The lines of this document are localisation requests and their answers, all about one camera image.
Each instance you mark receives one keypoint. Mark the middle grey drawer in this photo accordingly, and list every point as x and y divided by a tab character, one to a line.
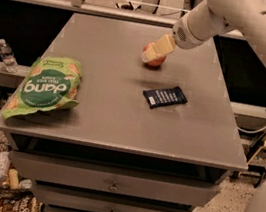
97	202

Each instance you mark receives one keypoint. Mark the grey drawer cabinet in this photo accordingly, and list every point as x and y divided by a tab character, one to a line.
113	125

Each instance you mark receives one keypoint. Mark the top grey drawer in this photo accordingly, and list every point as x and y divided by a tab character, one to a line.
114	180

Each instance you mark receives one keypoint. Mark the red apple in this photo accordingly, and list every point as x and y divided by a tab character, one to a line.
157	62

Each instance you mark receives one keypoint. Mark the dark blue snack bar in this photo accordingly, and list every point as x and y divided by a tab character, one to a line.
164	97

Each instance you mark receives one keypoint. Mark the clear plastic water bottle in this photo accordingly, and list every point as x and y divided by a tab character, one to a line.
7	56

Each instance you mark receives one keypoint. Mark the green rice chip bag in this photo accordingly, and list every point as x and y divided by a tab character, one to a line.
51	84

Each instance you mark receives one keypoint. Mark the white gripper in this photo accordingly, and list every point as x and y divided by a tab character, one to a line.
184	36

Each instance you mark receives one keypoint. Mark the brown snack bag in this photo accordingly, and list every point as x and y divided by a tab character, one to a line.
22	204

